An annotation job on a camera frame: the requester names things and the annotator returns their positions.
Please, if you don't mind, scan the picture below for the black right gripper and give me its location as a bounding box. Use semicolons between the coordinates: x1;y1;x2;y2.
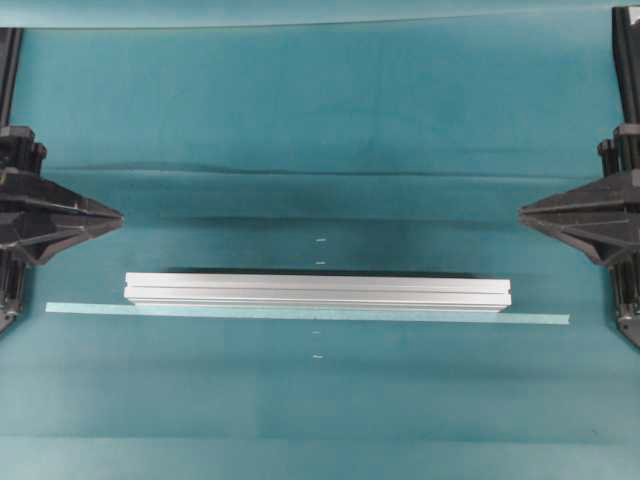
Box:
518;124;639;320

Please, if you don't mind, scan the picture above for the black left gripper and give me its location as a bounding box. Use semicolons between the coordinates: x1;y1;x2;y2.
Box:
0;125;125;301

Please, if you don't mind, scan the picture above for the silver aluminium extrusion rail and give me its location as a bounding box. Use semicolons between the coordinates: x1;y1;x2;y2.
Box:
124;272;512;313

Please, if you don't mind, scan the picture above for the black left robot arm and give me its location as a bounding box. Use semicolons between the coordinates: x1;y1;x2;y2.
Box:
1;28;123;310

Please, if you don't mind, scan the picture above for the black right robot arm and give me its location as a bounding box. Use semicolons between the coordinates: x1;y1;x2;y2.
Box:
518;6;639;331

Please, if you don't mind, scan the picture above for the light blue tape strip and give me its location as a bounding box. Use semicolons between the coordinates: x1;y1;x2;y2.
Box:
45;302;570;326

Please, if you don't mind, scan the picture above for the teal table cloth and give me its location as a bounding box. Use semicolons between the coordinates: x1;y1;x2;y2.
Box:
1;12;639;479

